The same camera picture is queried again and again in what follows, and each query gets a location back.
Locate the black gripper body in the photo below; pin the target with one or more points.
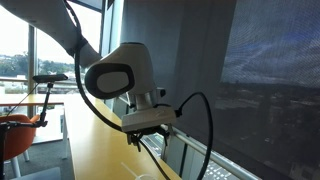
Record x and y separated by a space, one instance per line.
150 131

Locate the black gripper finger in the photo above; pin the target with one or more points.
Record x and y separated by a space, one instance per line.
136 140
163 130

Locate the thin clear straw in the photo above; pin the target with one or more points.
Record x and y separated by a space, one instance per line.
128 169

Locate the clear plastic cup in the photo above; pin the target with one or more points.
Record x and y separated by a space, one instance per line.
146 177

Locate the grey metal handrail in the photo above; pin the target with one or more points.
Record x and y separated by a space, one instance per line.
226 163

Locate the dark mesh window blind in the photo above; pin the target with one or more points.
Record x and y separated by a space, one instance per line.
250 66

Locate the yellow side table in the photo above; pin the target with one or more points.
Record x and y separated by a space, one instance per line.
30 99

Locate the orange chair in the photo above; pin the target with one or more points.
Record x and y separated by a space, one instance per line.
18 136

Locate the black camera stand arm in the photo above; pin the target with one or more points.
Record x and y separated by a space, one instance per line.
46 100

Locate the black bar camera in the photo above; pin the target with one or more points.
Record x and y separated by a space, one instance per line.
50 78

